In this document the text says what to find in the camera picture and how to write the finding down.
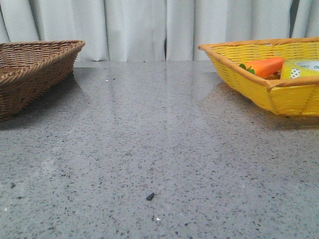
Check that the yellow packing tape roll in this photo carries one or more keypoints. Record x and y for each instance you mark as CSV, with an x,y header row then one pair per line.
x,y
295,68

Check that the small black debris piece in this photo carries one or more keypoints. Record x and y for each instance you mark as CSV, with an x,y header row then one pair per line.
x,y
150,196

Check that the white curtain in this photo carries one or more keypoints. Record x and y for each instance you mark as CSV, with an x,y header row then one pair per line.
x,y
155,30

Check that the orange toy carrot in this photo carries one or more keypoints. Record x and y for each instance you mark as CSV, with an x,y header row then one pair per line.
x,y
265,67

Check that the brown wicker basket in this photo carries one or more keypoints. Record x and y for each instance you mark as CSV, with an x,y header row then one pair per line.
x,y
29,69

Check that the yellow woven basket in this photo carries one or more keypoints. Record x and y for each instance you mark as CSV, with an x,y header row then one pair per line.
x,y
289,97

